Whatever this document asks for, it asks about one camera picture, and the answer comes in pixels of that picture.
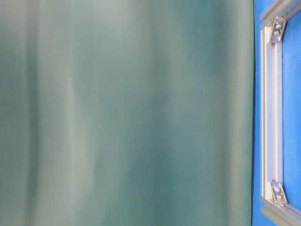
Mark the blue backdrop board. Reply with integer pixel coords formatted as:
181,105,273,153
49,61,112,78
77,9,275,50
252,0,301,226

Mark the lower metal corner bracket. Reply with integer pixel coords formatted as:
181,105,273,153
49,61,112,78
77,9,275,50
270,181,288,204

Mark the metal corner bracket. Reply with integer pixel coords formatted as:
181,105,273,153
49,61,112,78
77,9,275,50
270,17,286,43
270,181,288,204

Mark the upper metal corner bracket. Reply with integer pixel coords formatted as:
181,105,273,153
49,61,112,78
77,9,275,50
270,17,286,43

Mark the aluminium extrusion frame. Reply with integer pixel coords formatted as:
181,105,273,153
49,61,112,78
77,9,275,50
260,0,301,226

